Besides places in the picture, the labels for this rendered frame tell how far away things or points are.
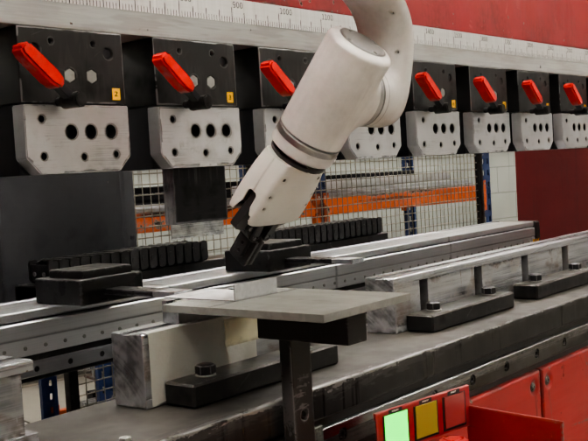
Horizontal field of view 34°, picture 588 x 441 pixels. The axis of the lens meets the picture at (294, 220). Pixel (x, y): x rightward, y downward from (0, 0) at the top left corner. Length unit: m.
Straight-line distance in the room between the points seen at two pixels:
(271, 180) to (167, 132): 0.15
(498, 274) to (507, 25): 0.50
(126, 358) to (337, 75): 0.45
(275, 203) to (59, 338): 0.44
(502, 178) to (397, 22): 7.19
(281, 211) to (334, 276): 0.74
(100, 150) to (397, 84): 0.37
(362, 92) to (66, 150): 0.35
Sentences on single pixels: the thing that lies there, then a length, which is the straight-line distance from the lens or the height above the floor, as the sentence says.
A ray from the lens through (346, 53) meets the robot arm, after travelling 1.12.
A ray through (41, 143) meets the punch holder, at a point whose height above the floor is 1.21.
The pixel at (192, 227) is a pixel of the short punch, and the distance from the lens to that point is 1.33.
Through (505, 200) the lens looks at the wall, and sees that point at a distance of 8.39.
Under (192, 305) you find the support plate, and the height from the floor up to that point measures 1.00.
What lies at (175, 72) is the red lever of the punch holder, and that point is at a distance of 1.21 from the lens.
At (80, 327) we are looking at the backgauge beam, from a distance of 1.51.
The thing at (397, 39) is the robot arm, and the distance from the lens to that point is 1.22.
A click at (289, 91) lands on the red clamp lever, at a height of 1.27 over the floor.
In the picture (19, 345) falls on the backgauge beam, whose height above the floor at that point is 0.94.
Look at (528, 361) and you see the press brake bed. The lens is 1.84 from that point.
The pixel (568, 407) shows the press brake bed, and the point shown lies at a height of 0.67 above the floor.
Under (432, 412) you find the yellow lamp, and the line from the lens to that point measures 1.38.
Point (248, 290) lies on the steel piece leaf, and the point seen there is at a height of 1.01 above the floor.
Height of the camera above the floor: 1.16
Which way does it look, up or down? 3 degrees down
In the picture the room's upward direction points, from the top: 3 degrees counter-clockwise
